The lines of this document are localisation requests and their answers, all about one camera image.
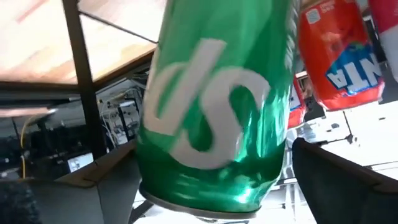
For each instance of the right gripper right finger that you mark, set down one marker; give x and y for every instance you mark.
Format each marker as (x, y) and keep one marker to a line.
(348, 196)

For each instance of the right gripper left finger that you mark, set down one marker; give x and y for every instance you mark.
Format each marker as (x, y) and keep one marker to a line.
(77, 199)

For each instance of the orange Fanta can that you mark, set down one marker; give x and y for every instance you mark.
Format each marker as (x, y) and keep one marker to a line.
(339, 62)

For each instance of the green Sprite can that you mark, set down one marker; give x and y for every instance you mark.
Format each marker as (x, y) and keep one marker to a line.
(217, 109)

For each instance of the silver and red soda can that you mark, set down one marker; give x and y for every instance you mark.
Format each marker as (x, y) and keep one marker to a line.
(388, 37)

